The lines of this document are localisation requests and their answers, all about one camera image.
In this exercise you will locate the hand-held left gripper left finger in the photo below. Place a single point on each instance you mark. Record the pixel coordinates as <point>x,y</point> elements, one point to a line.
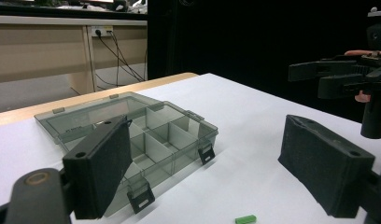
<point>98,161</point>

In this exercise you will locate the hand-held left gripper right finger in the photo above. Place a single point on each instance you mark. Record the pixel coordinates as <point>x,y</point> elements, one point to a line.
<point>322,165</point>

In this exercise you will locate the transparent grey compartment box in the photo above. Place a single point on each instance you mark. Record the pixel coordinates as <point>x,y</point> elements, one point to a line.
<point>166,137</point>

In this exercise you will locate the small green block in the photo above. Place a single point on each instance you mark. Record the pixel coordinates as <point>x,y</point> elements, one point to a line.
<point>245,220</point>

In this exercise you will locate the white table sheet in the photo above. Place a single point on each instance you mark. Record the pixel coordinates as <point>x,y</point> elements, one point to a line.
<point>257,102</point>

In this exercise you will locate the black curtain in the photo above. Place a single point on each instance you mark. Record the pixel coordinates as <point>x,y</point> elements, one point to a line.
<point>241,37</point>

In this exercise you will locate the beige wooden desk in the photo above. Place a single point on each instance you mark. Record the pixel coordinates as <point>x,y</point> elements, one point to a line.
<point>39,49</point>

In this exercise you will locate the white wall socket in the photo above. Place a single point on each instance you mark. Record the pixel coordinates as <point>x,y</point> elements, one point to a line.
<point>101,30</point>

